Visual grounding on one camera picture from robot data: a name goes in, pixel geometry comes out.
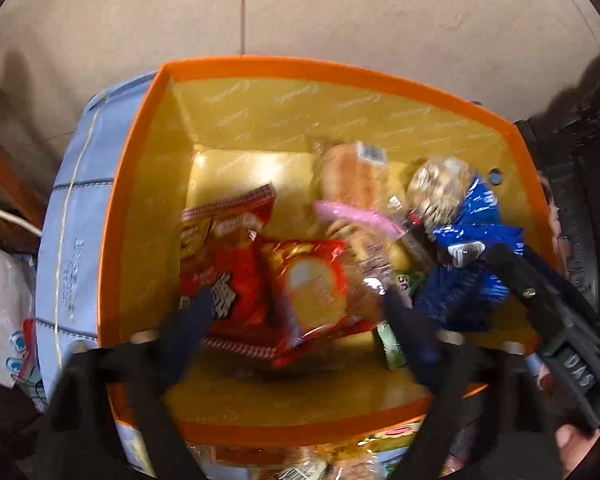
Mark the blue packet white print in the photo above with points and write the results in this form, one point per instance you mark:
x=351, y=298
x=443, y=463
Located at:
x=455, y=300

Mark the clear cracker packet with barcode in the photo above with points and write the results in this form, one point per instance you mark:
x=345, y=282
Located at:
x=350, y=175
x=300, y=471

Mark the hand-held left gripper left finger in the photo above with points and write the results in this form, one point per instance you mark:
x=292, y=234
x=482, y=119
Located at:
x=195, y=310

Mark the person's right hand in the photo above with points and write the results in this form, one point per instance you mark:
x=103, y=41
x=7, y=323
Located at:
x=575, y=447

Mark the red gold cake packet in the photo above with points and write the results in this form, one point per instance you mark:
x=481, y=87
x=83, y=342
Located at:
x=310, y=290

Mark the clear packet white balls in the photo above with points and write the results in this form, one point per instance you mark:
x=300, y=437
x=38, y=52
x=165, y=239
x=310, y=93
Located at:
x=437, y=185

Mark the green apple candy packet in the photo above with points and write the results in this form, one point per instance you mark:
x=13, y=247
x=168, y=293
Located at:
x=410, y=280

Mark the red checkered biscuit packet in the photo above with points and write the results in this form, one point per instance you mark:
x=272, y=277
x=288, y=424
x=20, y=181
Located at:
x=230, y=270

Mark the yellow cake packet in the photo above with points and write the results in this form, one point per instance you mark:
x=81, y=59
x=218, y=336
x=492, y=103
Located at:
x=395, y=435
x=400, y=257

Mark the pink rice cracker packet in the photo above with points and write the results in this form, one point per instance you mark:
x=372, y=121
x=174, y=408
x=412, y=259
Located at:
x=350, y=212

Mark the orange cardboard box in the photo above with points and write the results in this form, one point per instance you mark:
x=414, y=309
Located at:
x=260, y=125

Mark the white plastic bag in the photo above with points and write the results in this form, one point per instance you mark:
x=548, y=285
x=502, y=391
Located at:
x=5, y=310

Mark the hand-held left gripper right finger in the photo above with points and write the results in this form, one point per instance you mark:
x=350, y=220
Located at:
x=410, y=330

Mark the blue brown cookie packet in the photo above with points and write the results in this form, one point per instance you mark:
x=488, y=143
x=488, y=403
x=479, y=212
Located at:
x=480, y=240

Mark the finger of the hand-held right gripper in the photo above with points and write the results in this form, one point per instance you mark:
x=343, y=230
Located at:
x=520, y=280

